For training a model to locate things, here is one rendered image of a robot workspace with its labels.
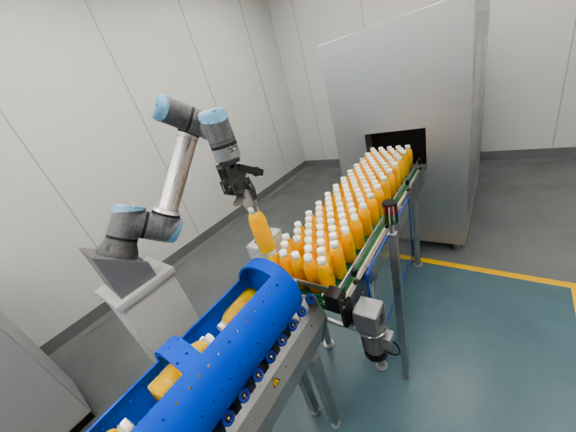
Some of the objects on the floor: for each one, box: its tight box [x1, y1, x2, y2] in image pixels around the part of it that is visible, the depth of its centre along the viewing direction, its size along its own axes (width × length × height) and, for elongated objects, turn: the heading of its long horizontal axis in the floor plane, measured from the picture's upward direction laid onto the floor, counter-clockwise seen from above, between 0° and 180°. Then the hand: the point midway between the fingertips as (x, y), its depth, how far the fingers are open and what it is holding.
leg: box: [309, 353, 340, 429], centre depth 145 cm, size 6×6×63 cm
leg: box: [298, 370, 320, 416], centre depth 154 cm, size 6×6×63 cm
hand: (252, 207), depth 103 cm, fingers closed on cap, 4 cm apart
